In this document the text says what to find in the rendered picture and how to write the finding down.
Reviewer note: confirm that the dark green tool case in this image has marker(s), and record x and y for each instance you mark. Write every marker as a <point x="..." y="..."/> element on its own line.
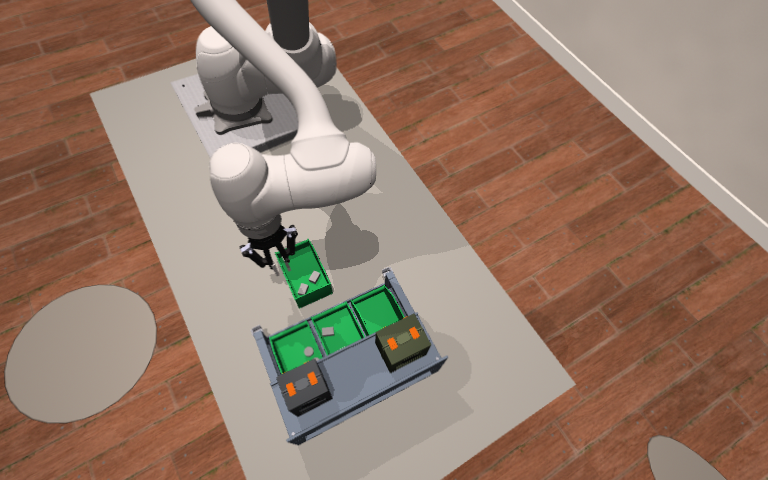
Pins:
<point x="402" y="343"/>

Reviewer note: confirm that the green open-front bin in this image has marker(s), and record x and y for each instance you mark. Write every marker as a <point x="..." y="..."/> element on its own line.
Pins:
<point x="346" y="327"/>
<point x="288" y="348"/>
<point x="302" y="264"/>
<point x="376" y="310"/>

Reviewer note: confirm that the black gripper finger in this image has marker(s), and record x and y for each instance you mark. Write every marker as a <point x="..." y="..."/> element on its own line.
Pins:
<point x="255" y="257"/>
<point x="290" y="250"/>

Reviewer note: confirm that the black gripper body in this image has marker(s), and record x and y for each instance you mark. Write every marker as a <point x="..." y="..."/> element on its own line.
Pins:
<point x="268" y="241"/>

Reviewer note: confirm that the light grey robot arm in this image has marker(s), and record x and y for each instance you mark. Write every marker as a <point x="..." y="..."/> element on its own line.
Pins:
<point x="323" y="167"/>

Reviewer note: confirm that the grey metal shelf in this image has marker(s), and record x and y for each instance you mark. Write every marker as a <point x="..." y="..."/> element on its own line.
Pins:
<point x="356" y="374"/>

